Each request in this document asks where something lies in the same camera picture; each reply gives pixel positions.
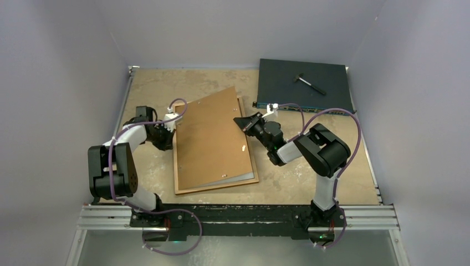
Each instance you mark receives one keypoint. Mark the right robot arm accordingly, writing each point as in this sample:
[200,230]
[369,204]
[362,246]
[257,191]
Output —
[325,153]

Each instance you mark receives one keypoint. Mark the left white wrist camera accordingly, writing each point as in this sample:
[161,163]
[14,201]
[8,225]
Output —
[170,119]

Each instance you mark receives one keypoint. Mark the aluminium rail frame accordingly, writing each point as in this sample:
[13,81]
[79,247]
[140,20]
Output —
[370,236]

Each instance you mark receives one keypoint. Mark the glossy photo print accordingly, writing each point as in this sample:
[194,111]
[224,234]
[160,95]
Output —
[243,177]

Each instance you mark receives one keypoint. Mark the brown backing board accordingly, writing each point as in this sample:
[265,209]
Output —
[209,143]

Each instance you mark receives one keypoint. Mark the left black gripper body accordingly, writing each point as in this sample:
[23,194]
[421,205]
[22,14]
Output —
[161,137]

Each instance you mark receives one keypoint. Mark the small black hammer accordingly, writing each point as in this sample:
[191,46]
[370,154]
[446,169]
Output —
[299,77]

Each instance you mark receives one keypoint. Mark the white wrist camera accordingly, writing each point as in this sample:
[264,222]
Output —
[271,113]
[170,119]

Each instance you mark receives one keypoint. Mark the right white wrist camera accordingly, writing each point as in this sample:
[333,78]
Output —
[271,113]

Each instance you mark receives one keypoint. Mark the orange wooden picture frame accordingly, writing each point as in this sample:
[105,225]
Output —
[176,176]

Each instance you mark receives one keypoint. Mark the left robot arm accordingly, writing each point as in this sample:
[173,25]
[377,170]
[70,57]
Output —
[111,166]

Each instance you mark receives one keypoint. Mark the dark network switch box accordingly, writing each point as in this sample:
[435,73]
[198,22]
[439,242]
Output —
[275,85]

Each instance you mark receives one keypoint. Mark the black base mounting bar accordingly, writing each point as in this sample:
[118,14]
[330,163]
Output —
[298,222]

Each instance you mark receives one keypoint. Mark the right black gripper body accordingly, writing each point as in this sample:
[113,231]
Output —
[257,130]

